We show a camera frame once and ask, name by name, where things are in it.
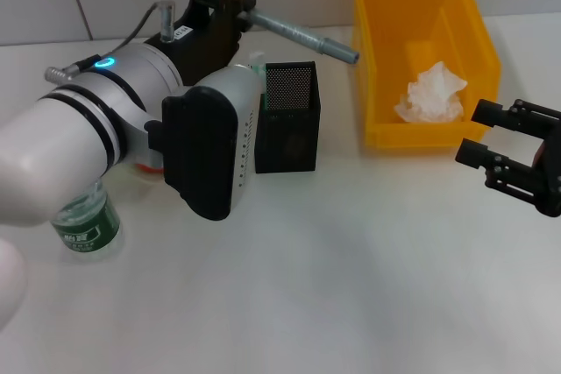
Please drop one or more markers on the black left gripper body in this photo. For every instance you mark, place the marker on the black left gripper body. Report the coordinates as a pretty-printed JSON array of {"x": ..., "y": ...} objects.
[{"x": 206, "y": 41}]

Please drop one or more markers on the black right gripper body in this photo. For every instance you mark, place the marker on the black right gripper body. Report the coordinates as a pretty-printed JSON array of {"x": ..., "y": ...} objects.
[{"x": 553, "y": 172}]

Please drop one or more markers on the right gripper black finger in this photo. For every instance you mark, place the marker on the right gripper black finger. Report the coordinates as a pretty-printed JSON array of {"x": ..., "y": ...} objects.
[
  {"x": 473, "y": 153},
  {"x": 486, "y": 113}
]

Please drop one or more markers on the white paper ball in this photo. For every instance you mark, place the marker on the white paper ball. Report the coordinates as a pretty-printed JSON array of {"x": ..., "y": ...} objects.
[{"x": 431, "y": 93}]

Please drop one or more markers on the grey glitter pen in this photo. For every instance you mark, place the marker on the grey glitter pen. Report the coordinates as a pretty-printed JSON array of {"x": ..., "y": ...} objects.
[{"x": 307, "y": 37}]

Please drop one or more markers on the red orange fruit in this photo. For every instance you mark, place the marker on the red orange fruit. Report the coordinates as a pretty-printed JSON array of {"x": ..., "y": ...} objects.
[{"x": 149, "y": 168}]

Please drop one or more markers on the clear green label water bottle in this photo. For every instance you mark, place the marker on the clear green label water bottle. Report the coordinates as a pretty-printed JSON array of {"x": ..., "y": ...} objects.
[{"x": 87, "y": 234}]

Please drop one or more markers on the black mesh pen holder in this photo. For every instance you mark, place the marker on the black mesh pen holder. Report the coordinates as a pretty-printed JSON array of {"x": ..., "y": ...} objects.
[{"x": 289, "y": 85}]

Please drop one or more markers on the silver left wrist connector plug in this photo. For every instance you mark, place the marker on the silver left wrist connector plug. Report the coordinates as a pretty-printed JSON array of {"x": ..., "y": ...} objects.
[{"x": 166, "y": 23}]

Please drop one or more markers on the yellow plastic bin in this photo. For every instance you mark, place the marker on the yellow plastic bin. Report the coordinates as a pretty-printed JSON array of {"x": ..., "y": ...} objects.
[{"x": 394, "y": 6}]

